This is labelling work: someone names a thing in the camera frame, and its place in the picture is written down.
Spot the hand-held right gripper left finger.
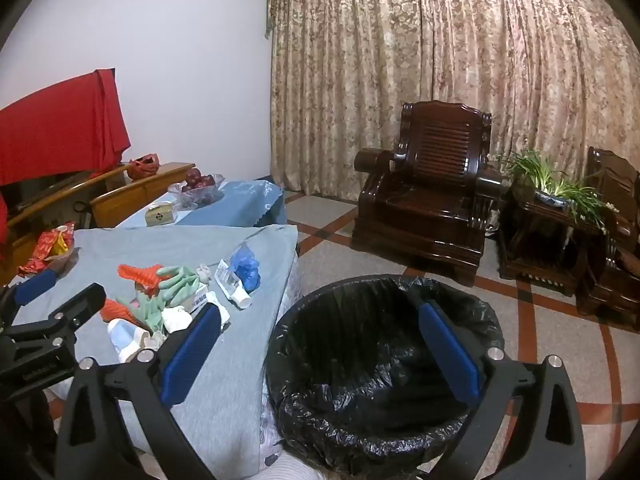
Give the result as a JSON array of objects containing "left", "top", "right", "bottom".
[{"left": 54, "top": 304, "right": 223, "bottom": 480}]

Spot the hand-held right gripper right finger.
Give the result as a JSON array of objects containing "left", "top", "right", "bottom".
[{"left": 417, "top": 301, "right": 587, "bottom": 480}]

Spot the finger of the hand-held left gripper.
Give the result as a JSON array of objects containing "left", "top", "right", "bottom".
[
  {"left": 0, "top": 282, "right": 107, "bottom": 357},
  {"left": 0, "top": 267, "right": 60, "bottom": 312}
]

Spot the white tissue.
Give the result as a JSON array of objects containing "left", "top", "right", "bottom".
[{"left": 160, "top": 305, "right": 195, "bottom": 333}]

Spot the beige paper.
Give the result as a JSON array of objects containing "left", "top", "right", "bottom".
[{"left": 140, "top": 330, "right": 168, "bottom": 353}]

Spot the light blue white packet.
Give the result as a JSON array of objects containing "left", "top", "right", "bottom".
[{"left": 106, "top": 318, "right": 151, "bottom": 363}]

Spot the white cardboard box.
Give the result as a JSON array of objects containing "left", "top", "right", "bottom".
[{"left": 185, "top": 282, "right": 232, "bottom": 333}]

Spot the orange green toy carrot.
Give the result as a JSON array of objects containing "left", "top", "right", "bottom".
[{"left": 117, "top": 262, "right": 201, "bottom": 306}]

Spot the white squeeze tube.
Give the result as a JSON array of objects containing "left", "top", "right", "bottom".
[{"left": 214, "top": 259, "right": 252, "bottom": 310}]

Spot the black bag lined trash bin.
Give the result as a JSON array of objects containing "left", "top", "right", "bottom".
[{"left": 264, "top": 274, "right": 506, "bottom": 476}]

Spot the blue plastic bag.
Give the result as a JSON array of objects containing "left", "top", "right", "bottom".
[{"left": 229, "top": 241, "right": 262, "bottom": 292}]

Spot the red snack packet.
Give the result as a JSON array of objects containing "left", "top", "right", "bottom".
[{"left": 17, "top": 222, "right": 76, "bottom": 278}]

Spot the snack packet at edge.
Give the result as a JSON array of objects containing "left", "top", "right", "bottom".
[{"left": 45, "top": 247, "right": 81, "bottom": 281}]

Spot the white patterned cloth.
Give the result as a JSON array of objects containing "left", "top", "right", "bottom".
[{"left": 257, "top": 405, "right": 287, "bottom": 480}]

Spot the beige tissue box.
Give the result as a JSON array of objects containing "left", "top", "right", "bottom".
[{"left": 145, "top": 203, "right": 179, "bottom": 226}]

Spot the dark wooden side table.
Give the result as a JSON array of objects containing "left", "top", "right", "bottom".
[{"left": 497, "top": 180, "right": 608, "bottom": 297}]

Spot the red knotted plastic bag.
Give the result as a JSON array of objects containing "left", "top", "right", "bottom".
[{"left": 126, "top": 153, "right": 161, "bottom": 181}]

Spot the blue tablecloth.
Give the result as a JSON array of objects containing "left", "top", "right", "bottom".
[{"left": 117, "top": 180, "right": 288, "bottom": 231}]

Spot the dark wooden armchair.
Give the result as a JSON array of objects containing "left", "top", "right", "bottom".
[
  {"left": 575, "top": 146, "right": 640, "bottom": 333},
  {"left": 350, "top": 100, "right": 506, "bottom": 278}
]

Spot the clear glass fruit bowl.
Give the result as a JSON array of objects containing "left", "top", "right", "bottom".
[{"left": 167, "top": 172, "right": 226, "bottom": 207}]

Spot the red cloth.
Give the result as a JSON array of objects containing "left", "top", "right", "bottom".
[{"left": 0, "top": 67, "right": 132, "bottom": 187}]

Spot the person's striped clothing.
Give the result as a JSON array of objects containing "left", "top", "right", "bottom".
[{"left": 277, "top": 461, "right": 342, "bottom": 480}]

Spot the blue white plant dish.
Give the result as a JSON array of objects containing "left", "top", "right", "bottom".
[{"left": 534, "top": 189, "right": 572, "bottom": 210}]

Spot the green leafy plant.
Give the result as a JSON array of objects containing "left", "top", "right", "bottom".
[{"left": 502, "top": 149, "right": 608, "bottom": 233}]

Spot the beige patterned curtain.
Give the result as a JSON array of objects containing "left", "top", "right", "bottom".
[{"left": 263, "top": 0, "right": 640, "bottom": 241}]

